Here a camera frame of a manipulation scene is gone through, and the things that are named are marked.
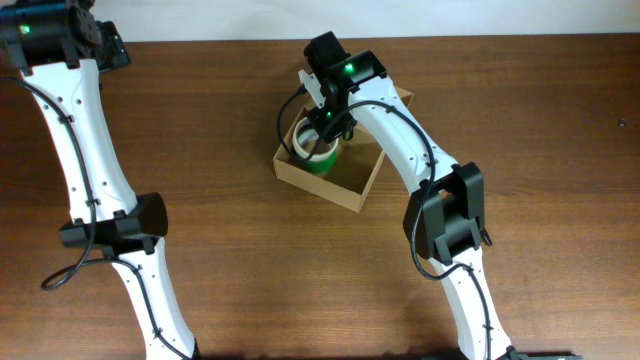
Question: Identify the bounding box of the brown cardboard box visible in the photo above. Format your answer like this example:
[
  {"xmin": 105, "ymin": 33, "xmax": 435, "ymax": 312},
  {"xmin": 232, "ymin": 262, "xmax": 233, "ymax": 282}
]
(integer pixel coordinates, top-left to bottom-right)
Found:
[{"xmin": 272, "ymin": 85, "xmax": 415, "ymax": 214}]

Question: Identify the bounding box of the white masking tape roll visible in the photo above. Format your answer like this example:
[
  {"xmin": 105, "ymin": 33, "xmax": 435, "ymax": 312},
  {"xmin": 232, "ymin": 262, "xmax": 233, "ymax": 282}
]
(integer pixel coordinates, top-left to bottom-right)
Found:
[{"xmin": 292, "ymin": 117, "xmax": 338, "ymax": 163}]

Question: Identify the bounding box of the green tape roll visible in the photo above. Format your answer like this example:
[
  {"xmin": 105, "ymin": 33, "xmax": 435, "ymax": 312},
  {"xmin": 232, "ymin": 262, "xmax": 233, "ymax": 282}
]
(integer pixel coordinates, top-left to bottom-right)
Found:
[{"xmin": 294, "ymin": 147, "xmax": 337, "ymax": 174}]

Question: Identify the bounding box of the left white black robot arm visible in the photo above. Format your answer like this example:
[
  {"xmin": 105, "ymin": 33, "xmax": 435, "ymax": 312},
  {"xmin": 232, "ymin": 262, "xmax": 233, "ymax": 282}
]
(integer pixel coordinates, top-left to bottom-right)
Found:
[{"xmin": 1, "ymin": 0, "xmax": 200, "ymax": 359}]

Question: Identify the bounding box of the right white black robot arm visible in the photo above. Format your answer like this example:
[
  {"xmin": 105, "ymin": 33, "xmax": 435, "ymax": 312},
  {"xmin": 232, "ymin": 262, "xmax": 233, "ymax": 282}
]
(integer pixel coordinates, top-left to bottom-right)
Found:
[{"xmin": 300, "ymin": 32, "xmax": 515, "ymax": 359}]

